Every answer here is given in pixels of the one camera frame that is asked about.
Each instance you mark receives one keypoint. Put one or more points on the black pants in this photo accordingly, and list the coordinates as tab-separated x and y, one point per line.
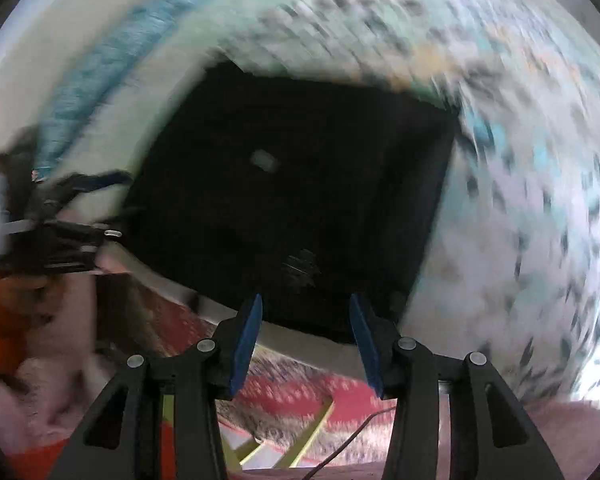
280	210

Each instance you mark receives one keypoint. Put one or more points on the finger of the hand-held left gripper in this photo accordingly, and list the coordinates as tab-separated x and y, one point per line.
95	181
122	217

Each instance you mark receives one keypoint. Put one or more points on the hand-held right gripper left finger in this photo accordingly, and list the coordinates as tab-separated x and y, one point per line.
247	340

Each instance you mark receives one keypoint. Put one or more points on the orange sleeve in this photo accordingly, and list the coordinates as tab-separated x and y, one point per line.
0	320

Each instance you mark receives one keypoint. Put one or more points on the patterned light bedsheet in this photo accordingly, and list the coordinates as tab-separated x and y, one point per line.
505	260

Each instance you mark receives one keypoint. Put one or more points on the red patterned garment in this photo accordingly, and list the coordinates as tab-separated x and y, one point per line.
285	395

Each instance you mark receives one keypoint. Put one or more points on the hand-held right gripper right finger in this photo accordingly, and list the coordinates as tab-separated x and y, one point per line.
367	345

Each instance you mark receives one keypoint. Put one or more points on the light blue cloth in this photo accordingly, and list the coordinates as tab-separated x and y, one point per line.
120	50

